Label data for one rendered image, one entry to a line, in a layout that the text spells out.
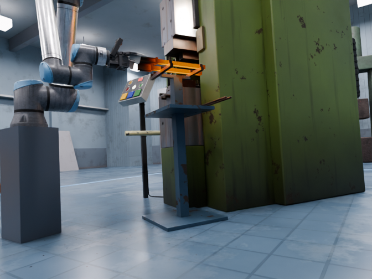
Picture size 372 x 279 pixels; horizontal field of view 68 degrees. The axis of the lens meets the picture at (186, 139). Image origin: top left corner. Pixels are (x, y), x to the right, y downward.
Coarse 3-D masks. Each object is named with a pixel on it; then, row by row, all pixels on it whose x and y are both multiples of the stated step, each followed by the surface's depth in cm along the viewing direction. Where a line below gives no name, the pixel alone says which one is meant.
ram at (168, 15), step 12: (168, 0) 230; (180, 0) 224; (168, 12) 230; (180, 12) 223; (192, 12) 228; (168, 24) 231; (180, 24) 222; (192, 24) 227; (168, 36) 232; (180, 36) 224; (192, 36) 226
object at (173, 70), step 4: (140, 64) 167; (144, 64) 168; (148, 64) 169; (152, 64) 169; (140, 68) 166; (144, 68) 168; (148, 68) 169; (152, 68) 168; (156, 68) 171; (160, 68) 172; (172, 68) 176; (168, 72) 178; (172, 72) 178; (176, 72) 178; (180, 72) 179; (184, 72) 180; (188, 72) 182; (200, 72) 187
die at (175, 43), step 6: (168, 42) 232; (174, 42) 224; (180, 42) 226; (186, 42) 229; (192, 42) 231; (168, 48) 232; (174, 48) 224; (180, 48) 226; (186, 48) 228; (192, 48) 231; (168, 54) 237; (174, 54) 238
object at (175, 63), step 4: (140, 60) 153; (144, 60) 154; (148, 60) 156; (152, 60) 158; (156, 60) 157; (160, 60) 159; (164, 60) 160; (156, 64) 159; (160, 64) 162; (164, 64) 162; (176, 64) 164; (180, 64) 166; (184, 64) 167; (188, 64) 168; (192, 64) 170; (196, 64) 171; (192, 68) 172; (196, 68) 173; (204, 68) 174
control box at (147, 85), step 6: (138, 78) 276; (144, 78) 268; (126, 84) 285; (132, 84) 277; (138, 84) 269; (144, 84) 262; (150, 84) 265; (132, 90) 270; (144, 90) 259; (150, 90) 264; (126, 96) 271; (132, 96) 263; (138, 96) 256; (144, 96) 258; (120, 102) 274; (126, 102) 271; (132, 102) 268; (138, 102) 265
